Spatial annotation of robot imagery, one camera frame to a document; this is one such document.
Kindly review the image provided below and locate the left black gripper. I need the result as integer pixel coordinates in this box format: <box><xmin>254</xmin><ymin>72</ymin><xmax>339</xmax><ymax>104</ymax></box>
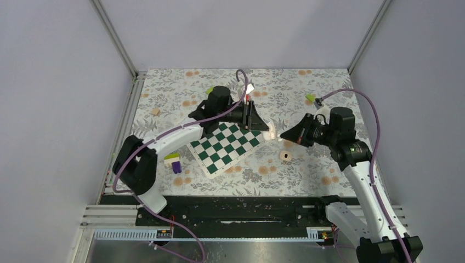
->
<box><xmin>218</xmin><ymin>100</ymin><xmax>269</xmax><ymax>131</ymax></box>

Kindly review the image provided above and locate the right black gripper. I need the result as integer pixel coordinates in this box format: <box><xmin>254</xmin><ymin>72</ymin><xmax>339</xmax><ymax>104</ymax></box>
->
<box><xmin>281</xmin><ymin>113</ymin><xmax>338</xmax><ymax>147</ymax></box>

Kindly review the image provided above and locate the beige earbud charging case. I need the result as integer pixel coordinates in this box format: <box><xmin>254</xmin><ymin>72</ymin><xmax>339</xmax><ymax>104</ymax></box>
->
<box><xmin>279</xmin><ymin>150</ymin><xmax>293</xmax><ymax>162</ymax></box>

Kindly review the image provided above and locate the white earbud case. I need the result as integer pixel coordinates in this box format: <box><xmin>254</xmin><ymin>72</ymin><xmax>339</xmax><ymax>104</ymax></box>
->
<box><xmin>262</xmin><ymin>127</ymin><xmax>283</xmax><ymax>142</ymax></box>

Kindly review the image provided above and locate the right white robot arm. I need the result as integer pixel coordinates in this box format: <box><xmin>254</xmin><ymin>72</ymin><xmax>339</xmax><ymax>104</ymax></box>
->
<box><xmin>279</xmin><ymin>107</ymin><xmax>423</xmax><ymax>262</ymax></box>

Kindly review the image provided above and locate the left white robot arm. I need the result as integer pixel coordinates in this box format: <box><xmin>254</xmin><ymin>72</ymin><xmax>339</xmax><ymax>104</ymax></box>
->
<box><xmin>112</xmin><ymin>86</ymin><xmax>269</xmax><ymax>225</ymax></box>

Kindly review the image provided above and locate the green white chessboard mat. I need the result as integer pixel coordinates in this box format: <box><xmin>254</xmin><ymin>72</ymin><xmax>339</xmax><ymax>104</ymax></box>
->
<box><xmin>187</xmin><ymin>123</ymin><xmax>265</xmax><ymax>179</ymax></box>

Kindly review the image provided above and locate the floral patterned table mat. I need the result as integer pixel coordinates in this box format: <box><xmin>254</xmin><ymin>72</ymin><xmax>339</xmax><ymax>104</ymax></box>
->
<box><xmin>131</xmin><ymin>68</ymin><xmax>369</xmax><ymax>197</ymax></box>

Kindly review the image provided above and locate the green block right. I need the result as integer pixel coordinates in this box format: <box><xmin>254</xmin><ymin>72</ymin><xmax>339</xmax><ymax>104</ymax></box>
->
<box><xmin>305</xmin><ymin>94</ymin><xmax>315</xmax><ymax>102</ymax></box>

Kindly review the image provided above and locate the green white purple block stack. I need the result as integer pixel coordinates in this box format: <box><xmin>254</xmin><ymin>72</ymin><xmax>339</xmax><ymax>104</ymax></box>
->
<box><xmin>163</xmin><ymin>153</ymin><xmax>182</xmax><ymax>174</ymax></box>

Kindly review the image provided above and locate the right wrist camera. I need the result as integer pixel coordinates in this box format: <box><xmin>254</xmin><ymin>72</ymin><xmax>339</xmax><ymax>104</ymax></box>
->
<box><xmin>314</xmin><ymin>98</ymin><xmax>324</xmax><ymax>110</ymax></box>

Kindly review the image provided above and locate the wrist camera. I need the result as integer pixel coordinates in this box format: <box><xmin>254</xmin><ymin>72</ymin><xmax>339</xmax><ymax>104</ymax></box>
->
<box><xmin>237</xmin><ymin>82</ymin><xmax>254</xmax><ymax>103</ymax></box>
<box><xmin>314</xmin><ymin>98</ymin><xmax>324</xmax><ymax>110</ymax></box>

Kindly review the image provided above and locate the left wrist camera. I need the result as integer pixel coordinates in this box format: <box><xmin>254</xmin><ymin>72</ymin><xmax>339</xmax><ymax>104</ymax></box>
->
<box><xmin>237</xmin><ymin>82</ymin><xmax>254</xmax><ymax>103</ymax></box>

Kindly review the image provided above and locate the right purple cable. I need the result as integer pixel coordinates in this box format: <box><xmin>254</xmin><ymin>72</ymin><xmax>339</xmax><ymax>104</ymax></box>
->
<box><xmin>319</xmin><ymin>88</ymin><xmax>413</xmax><ymax>263</ymax></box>

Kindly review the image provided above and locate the purple cable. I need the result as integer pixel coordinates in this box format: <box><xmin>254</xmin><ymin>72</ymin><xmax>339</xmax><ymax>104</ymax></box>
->
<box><xmin>319</xmin><ymin>88</ymin><xmax>413</xmax><ymax>263</ymax></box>
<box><xmin>111</xmin><ymin>69</ymin><xmax>249</xmax><ymax>263</ymax></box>

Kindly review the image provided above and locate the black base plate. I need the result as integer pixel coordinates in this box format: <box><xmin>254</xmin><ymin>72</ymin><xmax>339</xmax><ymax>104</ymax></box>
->
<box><xmin>135</xmin><ymin>195</ymin><xmax>360</xmax><ymax>239</ymax></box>

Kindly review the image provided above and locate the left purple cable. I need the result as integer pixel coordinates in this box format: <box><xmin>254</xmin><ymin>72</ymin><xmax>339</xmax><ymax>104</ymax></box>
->
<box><xmin>111</xmin><ymin>69</ymin><xmax>249</xmax><ymax>263</ymax></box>

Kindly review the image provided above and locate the white slotted cable duct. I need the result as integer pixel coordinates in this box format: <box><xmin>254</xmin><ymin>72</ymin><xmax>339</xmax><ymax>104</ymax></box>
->
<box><xmin>93</xmin><ymin>227</ymin><xmax>328</xmax><ymax>242</ymax></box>

